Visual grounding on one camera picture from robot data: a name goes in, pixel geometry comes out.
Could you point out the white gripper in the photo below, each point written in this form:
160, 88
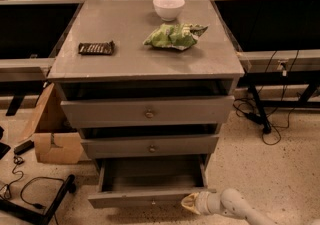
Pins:
204, 201

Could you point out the grey bottom drawer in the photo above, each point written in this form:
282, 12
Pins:
146, 181

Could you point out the grey drawer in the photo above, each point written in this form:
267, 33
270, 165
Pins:
149, 146
147, 111
146, 181

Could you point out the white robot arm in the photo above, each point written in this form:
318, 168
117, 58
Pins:
229, 203

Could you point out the grey middle drawer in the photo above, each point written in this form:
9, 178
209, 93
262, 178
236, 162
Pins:
149, 146

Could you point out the grey top drawer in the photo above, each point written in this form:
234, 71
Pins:
147, 111

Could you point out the grey drawer cabinet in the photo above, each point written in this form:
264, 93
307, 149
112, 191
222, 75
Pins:
134, 70

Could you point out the black table leg right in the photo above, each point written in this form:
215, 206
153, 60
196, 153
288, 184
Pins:
265, 122

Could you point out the brown cardboard box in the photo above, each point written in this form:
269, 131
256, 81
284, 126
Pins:
54, 140

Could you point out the green chip bag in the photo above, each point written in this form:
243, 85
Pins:
179, 36

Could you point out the black rectangular device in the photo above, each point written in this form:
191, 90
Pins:
24, 147

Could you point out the black metal stand left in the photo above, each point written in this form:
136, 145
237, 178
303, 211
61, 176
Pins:
36, 218

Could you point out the dark brown snack packet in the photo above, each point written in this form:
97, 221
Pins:
106, 48

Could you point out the white ceramic bowl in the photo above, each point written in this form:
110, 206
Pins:
168, 10

